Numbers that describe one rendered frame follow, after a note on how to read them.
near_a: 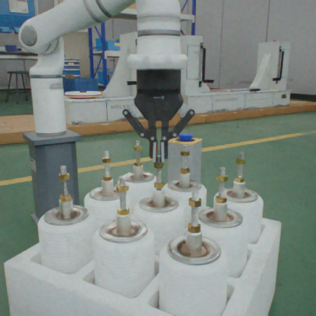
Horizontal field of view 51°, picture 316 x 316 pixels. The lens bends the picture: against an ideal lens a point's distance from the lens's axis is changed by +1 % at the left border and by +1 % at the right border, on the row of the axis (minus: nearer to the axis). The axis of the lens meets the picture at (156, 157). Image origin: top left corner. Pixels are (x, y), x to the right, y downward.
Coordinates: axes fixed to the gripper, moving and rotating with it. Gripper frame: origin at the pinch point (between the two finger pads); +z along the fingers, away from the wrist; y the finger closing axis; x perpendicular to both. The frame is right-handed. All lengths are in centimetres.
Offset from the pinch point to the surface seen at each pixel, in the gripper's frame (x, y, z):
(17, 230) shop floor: -36, 46, 36
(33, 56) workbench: -498, 221, -33
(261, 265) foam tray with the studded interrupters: 8.2, -17.4, 17.5
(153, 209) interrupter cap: 3.1, 0.9, 10.0
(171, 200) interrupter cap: -1.1, -2.3, 10.1
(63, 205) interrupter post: 6.6, 15.8, 7.9
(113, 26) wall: -910, 155, -124
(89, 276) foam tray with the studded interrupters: 11.1, 10.9, 18.3
